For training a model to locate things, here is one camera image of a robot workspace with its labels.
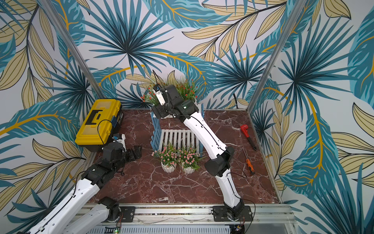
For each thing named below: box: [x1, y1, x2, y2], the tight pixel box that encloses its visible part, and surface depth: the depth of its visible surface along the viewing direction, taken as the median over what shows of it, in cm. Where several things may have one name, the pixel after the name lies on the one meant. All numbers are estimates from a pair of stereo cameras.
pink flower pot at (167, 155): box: [150, 144, 178, 173], surface depth 80 cm
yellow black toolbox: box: [74, 98, 124, 153], surface depth 90 cm
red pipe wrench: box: [240, 124, 258, 151], surface depth 108 cm
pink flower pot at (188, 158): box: [176, 145, 206, 175], surface depth 80 cm
